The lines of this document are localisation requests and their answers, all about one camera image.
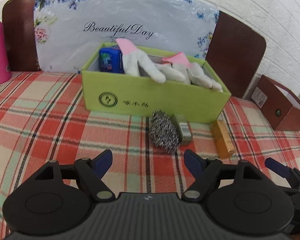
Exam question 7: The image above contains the small gold box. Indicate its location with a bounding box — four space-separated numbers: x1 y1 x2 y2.
210 120 235 159

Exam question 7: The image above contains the blue mentos gum box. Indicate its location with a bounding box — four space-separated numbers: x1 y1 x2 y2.
99 46 124 74

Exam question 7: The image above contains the white glove pink cuff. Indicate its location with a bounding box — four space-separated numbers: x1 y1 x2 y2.
115 37 186 84

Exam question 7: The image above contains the small grey metallic box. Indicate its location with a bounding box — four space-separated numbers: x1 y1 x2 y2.
171 114 193 146

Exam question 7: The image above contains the steel wool scrubber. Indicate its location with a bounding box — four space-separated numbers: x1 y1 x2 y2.
149 110 179 153

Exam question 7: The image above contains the brown cardboard box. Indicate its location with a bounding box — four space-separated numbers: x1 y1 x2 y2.
251 75 300 132

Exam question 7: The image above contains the plaid bed sheet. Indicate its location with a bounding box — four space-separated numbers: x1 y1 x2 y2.
0 72 300 239

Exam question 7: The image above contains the light green storage box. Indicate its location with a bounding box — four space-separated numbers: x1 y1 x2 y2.
81 42 231 124

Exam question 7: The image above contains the brown wooden headboard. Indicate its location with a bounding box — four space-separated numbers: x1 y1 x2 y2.
2 0 267 99

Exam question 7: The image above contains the floral Beautiful Day pillow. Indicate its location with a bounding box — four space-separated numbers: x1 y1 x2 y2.
33 0 219 73

